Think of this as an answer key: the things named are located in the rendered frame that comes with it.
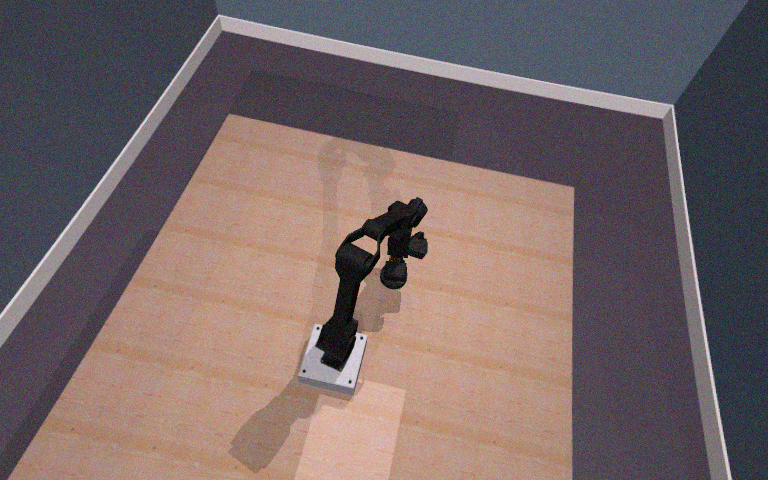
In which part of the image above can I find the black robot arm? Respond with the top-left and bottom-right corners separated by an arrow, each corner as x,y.
315,197 -> 428,372

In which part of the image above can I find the dark grey round pedestal with shaft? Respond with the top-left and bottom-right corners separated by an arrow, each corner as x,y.
380,266 -> 407,289

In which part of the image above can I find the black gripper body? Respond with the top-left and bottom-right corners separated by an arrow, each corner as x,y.
384,236 -> 410,282

